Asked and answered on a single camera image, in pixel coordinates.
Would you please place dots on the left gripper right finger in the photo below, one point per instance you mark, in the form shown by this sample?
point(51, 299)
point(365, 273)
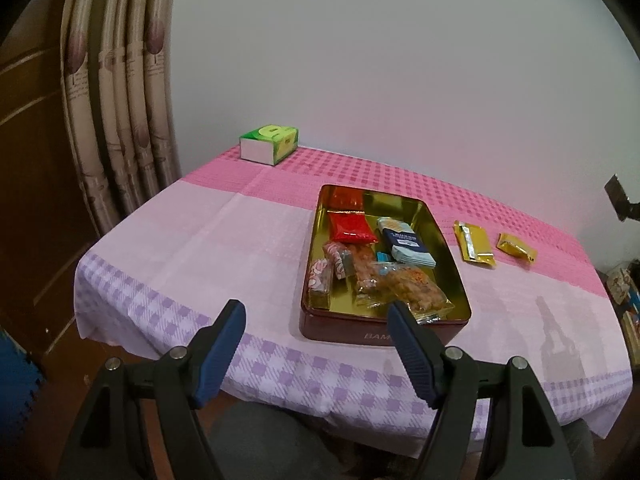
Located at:
point(523, 438)

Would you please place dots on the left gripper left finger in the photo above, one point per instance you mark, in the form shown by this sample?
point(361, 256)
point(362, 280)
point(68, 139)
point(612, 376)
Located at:
point(109, 440)

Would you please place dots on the clear nut brittle packet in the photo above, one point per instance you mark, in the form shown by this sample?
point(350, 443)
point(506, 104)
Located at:
point(379, 283)

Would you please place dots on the blue cracker packet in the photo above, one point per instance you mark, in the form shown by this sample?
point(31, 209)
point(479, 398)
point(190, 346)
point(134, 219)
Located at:
point(405, 246)

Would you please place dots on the light blue small packet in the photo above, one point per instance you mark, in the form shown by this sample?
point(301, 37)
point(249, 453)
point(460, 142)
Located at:
point(383, 257)

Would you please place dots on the brown clear candy packet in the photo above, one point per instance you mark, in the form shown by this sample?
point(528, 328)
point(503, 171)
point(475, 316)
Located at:
point(341, 259)

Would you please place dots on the pink white candy packet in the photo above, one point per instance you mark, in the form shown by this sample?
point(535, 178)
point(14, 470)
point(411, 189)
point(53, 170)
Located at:
point(320, 276)

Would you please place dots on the red snack packet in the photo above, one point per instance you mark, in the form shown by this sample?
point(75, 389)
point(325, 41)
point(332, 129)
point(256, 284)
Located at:
point(351, 228)

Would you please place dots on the stack of books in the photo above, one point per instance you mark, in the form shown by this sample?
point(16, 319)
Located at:
point(622, 284)

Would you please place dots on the small yellow snack packet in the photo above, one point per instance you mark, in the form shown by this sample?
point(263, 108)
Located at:
point(516, 248)

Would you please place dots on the long yellow snack packet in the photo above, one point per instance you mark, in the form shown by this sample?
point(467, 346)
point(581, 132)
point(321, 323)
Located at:
point(474, 244)

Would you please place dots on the red toffee tin box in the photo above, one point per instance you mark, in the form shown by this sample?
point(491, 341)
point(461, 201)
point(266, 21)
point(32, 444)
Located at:
point(333, 317)

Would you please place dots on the pink checkered tablecloth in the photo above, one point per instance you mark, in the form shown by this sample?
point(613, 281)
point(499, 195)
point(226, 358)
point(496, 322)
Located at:
point(237, 230)

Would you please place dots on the green tissue box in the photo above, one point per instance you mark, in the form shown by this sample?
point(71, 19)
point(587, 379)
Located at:
point(269, 144)

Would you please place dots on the beige curtain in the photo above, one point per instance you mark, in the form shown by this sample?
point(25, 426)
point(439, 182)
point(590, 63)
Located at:
point(115, 91)

